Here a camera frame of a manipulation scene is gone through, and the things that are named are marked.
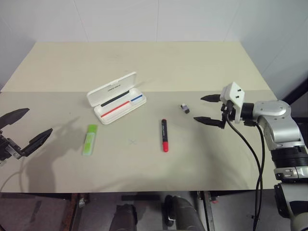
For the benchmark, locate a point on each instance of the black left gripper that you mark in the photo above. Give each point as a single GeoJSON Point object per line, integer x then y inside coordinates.
{"type": "Point", "coordinates": [8, 148]}

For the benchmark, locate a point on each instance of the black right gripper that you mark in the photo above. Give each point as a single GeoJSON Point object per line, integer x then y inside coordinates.
{"type": "Point", "coordinates": [228, 111]}

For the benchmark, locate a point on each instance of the small black white sharpener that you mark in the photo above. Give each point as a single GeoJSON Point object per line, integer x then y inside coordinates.
{"type": "Point", "coordinates": [185, 108]}

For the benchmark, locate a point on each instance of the black marker with red cap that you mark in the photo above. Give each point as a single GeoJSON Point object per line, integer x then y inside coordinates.
{"type": "Point", "coordinates": [164, 134]}

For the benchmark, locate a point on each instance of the green lead refill box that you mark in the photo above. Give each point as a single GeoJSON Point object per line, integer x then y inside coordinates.
{"type": "Point", "coordinates": [90, 139]}

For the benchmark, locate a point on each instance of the white plastic pencil case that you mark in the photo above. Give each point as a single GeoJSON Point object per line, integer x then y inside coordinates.
{"type": "Point", "coordinates": [113, 96]}

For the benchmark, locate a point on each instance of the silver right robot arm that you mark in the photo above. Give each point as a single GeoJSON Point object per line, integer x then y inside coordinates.
{"type": "Point", "coordinates": [279, 125]}

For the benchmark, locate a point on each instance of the black slanted bar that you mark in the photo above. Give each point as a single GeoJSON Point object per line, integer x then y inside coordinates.
{"type": "Point", "coordinates": [297, 89]}

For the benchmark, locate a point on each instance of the small red clamp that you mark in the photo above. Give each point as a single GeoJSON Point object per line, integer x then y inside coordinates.
{"type": "Point", "coordinates": [214, 200]}

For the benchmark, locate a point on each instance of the red pen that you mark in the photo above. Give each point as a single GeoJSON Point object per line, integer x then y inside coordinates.
{"type": "Point", "coordinates": [115, 109]}

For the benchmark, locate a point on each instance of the black pen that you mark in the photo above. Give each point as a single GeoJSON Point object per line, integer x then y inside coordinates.
{"type": "Point", "coordinates": [115, 99]}

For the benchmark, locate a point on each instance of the dark metal table leg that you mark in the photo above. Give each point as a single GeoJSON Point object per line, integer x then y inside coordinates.
{"type": "Point", "coordinates": [72, 211]}

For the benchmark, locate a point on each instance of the olive rounded shape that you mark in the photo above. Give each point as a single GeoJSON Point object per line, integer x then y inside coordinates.
{"type": "Point", "coordinates": [186, 214]}

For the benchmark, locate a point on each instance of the black rounded shape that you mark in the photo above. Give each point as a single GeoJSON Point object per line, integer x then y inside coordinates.
{"type": "Point", "coordinates": [169, 209]}

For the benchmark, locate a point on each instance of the dark rounded shape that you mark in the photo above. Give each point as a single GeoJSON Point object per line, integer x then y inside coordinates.
{"type": "Point", "coordinates": [126, 216]}

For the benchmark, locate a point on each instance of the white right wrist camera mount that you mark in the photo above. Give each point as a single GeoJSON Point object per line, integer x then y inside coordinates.
{"type": "Point", "coordinates": [234, 93]}

